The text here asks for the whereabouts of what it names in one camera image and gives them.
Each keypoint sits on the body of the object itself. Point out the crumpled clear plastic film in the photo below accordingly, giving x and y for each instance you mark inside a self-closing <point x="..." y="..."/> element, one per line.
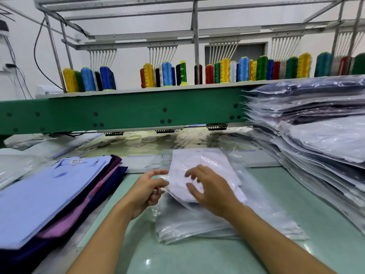
<point x="17" y="168"/>

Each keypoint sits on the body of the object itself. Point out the person's right forearm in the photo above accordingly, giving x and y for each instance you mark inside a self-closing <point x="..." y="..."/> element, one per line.
<point x="279" y="242"/>

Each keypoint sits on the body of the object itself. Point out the person's left forearm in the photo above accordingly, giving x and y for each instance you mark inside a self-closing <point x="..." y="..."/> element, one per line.
<point x="105" y="242"/>

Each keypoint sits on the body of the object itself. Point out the grey metal thread rack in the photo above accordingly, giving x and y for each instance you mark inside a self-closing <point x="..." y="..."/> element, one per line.
<point x="195" y="31"/>

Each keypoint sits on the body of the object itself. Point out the row of coloured thread spools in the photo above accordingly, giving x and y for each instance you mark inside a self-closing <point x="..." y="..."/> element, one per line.
<point x="239" y="70"/>

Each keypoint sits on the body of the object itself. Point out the white box device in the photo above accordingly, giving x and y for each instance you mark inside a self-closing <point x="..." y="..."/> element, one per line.
<point x="48" y="90"/>

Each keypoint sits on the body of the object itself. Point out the wall router with antennas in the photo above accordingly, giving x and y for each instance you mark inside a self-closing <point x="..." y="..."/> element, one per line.
<point x="3" y="26"/>

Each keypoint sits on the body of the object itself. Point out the stack of plastic bags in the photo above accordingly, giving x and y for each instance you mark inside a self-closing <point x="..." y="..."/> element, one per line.
<point x="182" y="225"/>

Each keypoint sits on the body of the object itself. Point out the white wall socket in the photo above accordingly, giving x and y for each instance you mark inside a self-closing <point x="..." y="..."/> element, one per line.
<point x="7" y="69"/>

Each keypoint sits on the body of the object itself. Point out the light blue shirt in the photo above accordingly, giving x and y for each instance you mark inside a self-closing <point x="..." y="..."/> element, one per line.
<point x="45" y="197"/>

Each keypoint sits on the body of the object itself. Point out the person's right hand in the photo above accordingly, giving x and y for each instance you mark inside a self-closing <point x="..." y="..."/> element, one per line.
<point x="216" y="194"/>

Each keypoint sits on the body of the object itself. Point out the person's left hand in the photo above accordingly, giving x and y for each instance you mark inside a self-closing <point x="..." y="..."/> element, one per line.
<point x="145" y="194"/>

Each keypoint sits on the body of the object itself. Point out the green machine beam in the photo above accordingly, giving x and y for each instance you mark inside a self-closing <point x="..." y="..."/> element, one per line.
<point x="131" y="108"/>

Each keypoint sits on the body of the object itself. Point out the stack of bagged garments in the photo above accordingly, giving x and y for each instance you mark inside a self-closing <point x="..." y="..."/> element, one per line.
<point x="308" y="99"/>

